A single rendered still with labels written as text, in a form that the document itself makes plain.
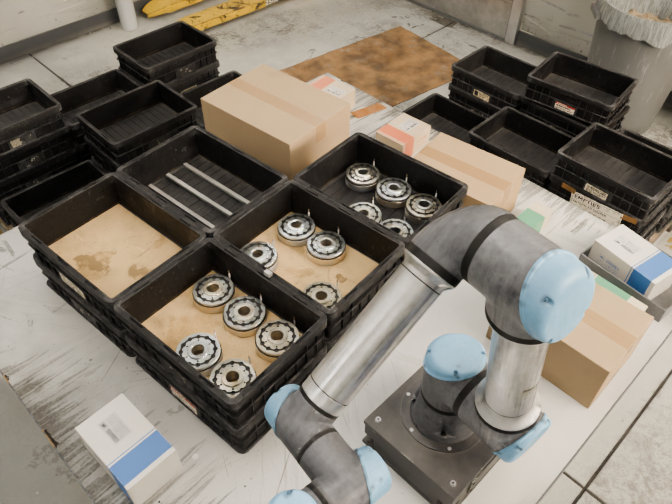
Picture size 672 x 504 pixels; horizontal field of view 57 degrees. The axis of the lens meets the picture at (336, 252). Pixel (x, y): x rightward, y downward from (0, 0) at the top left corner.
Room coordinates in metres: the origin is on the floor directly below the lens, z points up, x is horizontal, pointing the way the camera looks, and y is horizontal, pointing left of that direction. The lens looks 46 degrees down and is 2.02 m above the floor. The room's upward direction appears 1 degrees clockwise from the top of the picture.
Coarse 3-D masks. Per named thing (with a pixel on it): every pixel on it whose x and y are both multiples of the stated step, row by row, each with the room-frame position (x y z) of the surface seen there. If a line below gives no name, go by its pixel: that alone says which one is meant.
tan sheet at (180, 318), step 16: (192, 288) 1.01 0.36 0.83; (176, 304) 0.96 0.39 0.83; (192, 304) 0.96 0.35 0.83; (160, 320) 0.91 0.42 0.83; (176, 320) 0.91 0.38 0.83; (192, 320) 0.91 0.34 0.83; (208, 320) 0.91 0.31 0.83; (160, 336) 0.86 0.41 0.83; (176, 336) 0.86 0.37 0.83; (224, 336) 0.87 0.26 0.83; (224, 352) 0.82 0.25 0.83; (240, 352) 0.82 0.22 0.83; (256, 352) 0.82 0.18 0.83; (256, 368) 0.78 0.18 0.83
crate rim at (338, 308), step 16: (272, 192) 1.27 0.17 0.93; (256, 208) 1.21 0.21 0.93; (336, 208) 1.21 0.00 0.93; (368, 224) 1.15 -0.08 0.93; (224, 240) 1.09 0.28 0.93; (400, 240) 1.10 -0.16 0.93; (400, 256) 1.06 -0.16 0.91; (272, 272) 0.98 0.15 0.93; (288, 288) 0.93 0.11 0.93; (320, 304) 0.89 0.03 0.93; (336, 304) 0.89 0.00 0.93
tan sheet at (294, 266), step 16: (256, 240) 1.19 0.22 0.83; (288, 256) 1.13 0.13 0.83; (304, 256) 1.13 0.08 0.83; (352, 256) 1.13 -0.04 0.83; (288, 272) 1.07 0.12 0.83; (304, 272) 1.07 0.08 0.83; (320, 272) 1.08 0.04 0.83; (336, 272) 1.08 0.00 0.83; (352, 272) 1.08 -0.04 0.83; (368, 272) 1.08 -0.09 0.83; (352, 288) 1.02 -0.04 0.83
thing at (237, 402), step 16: (208, 240) 1.09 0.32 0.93; (240, 256) 1.03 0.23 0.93; (160, 272) 0.98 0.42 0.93; (256, 272) 0.98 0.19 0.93; (144, 288) 0.93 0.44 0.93; (304, 304) 0.89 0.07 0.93; (128, 320) 0.83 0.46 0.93; (320, 320) 0.84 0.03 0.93; (144, 336) 0.80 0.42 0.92; (160, 352) 0.76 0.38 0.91; (288, 352) 0.76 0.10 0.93; (192, 368) 0.71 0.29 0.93; (272, 368) 0.71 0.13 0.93; (208, 384) 0.67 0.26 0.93; (256, 384) 0.68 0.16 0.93; (224, 400) 0.64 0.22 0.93; (240, 400) 0.64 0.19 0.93
